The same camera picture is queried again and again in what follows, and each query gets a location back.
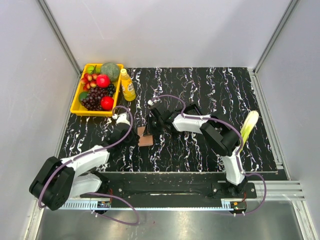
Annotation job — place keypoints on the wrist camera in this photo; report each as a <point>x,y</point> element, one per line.
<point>123,118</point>
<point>151,108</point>

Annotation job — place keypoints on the small black grape bunch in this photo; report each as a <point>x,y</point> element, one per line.
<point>111,90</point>

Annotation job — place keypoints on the red pomegranate lower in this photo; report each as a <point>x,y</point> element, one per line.
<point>107,103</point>

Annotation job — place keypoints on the red pomegranate upper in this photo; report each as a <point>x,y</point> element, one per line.
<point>103,81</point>

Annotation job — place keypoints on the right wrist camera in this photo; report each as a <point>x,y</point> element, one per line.
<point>151,108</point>

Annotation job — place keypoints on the small red fruit bunch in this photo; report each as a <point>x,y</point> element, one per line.
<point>88,81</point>

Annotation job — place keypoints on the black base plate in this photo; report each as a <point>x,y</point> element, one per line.
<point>173,189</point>

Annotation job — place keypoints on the green melon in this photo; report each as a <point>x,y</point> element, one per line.
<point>110,69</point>

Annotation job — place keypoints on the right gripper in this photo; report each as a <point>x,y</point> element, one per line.
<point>147,131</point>

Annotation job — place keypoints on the yellow plastic tray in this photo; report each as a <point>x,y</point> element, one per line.
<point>79,110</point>

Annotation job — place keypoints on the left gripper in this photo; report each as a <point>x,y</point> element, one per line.
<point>135,138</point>

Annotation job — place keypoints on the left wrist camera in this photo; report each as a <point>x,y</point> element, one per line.
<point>123,118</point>

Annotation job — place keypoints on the black card box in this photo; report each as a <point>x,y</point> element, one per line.
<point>192,109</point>

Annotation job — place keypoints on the red pomegranate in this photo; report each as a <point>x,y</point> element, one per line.
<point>103,81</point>
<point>107,103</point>

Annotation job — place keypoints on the yellow juice bottle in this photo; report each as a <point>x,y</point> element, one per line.
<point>128,89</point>

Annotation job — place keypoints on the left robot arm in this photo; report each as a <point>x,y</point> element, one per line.
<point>61,179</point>

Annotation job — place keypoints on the dark purple grape bunch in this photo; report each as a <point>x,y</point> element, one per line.
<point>93,100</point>

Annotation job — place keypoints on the pink leather card holder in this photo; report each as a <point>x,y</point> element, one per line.
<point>144,141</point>

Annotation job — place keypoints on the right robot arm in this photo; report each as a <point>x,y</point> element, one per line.
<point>217,132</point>

